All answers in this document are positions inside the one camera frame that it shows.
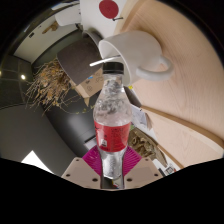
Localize printed newspaper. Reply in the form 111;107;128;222
129;104;154;129

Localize white plastic chair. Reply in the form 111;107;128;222
54;3;83;27

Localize clear red-labelled water bottle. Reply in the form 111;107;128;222
92;61;133;189

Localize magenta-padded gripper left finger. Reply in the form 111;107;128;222
61;145;103;190

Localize white ceramic mug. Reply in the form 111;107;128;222
97;30;175;86

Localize grey pot with dried plant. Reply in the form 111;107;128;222
25;36;104;113

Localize metal spoon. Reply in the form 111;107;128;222
89;54;122;68

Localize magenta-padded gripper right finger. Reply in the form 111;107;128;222
122;146;164;190

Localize brown wooden figure statue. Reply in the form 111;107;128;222
41;21;60;35

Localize grey plant saucer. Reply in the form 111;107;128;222
81;29;103;46

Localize beige wooden board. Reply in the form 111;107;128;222
143;109;224;168
113;0;224;148

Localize flat round red coaster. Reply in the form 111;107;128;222
98;0;120;19

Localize brown cardboard box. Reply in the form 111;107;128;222
75;68;104;99

